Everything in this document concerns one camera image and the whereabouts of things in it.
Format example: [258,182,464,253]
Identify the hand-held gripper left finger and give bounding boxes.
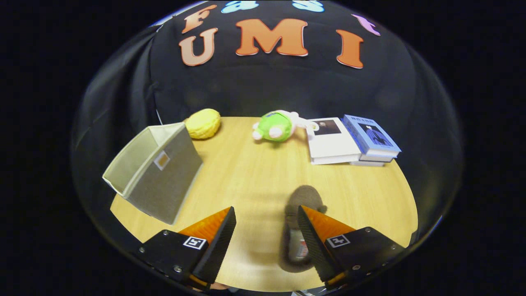
[137,206,237,291]

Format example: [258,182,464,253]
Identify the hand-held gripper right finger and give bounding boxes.
[297,205,408,291]

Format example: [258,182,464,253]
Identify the brown shoe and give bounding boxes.
[279,185,328,273]

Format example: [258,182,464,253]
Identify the grey fabric storage box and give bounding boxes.
[102,122,204,225]

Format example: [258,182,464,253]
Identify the thin white book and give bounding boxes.
[349,152,399,167]

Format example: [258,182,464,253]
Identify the blue book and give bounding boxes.
[342,114,401,159]

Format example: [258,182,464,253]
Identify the green and pink plush toy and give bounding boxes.
[252,110,320,143]

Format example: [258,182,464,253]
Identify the yellow plush ball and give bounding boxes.
[184,109,221,139]

